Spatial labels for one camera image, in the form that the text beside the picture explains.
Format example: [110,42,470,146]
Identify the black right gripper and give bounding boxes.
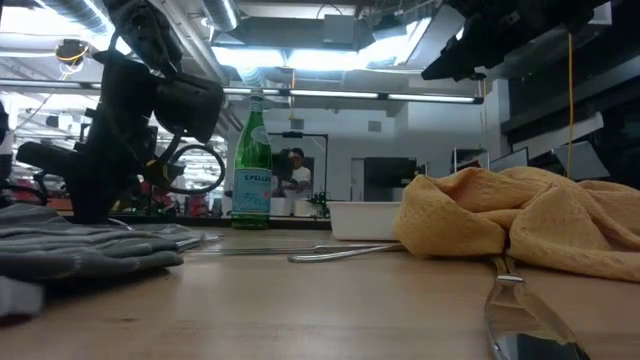
[421,0,556,83]

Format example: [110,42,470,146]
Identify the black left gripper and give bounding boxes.
[15,52,159,225]

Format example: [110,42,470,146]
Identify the silver spoon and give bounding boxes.
[105,217,136,233]

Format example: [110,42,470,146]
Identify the silver table knife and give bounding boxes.
[483,255,594,360]
[172,233,224,253]

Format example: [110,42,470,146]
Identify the grey checked cloth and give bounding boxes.
[0,201,221,319]

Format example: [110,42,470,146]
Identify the tilted grey screen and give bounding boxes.
[488,147,530,174]
[552,140,611,181]

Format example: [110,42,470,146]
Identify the long ceiling light bar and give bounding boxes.
[0,78,485,106]

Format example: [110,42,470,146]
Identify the grey ceiling vent box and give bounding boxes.
[322,13,358,47]

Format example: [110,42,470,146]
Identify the black monitor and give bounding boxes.
[363,156,418,203]

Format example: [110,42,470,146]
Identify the green glass water bottle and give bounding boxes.
[231,88,274,231]

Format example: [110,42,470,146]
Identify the yellow waffle cloth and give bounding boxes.
[393,165,640,284]

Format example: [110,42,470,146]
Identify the black yellow ceiling reel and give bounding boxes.
[53,38,91,67]

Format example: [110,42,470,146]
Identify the white plastic cutlery tray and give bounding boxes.
[327,200,404,242]

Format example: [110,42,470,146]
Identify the person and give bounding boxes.
[277,146,314,201]

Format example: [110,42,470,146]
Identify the silver cutlery pieces on table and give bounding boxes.
[287,242,407,264]

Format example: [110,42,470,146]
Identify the black left camera cable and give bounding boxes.
[149,130,227,197]

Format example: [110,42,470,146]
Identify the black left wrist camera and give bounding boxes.
[152,73,227,145]

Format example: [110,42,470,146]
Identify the black rig frame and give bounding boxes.
[264,130,330,202]

